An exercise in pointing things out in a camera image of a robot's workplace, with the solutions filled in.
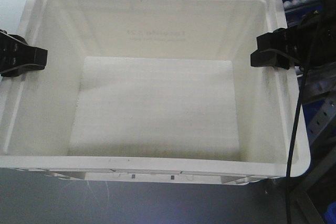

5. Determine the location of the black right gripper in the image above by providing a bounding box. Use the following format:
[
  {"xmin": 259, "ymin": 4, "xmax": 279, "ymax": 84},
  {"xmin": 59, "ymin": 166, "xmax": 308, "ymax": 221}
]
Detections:
[{"xmin": 250, "ymin": 11, "xmax": 335, "ymax": 70}]

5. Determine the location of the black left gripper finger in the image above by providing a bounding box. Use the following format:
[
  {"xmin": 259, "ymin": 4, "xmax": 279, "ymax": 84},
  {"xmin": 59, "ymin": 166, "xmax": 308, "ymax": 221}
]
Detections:
[{"xmin": 1, "ymin": 30, "xmax": 48, "ymax": 78}]

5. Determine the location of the white plastic tote bin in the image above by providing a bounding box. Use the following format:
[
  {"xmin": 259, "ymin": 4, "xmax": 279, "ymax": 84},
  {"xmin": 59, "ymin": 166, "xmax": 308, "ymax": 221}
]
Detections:
[{"xmin": 1, "ymin": 0, "xmax": 298, "ymax": 185}]

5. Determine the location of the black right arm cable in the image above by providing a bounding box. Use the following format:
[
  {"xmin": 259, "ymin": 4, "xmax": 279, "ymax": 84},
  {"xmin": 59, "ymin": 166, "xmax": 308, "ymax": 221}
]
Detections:
[{"xmin": 285, "ymin": 19, "xmax": 321, "ymax": 224}]

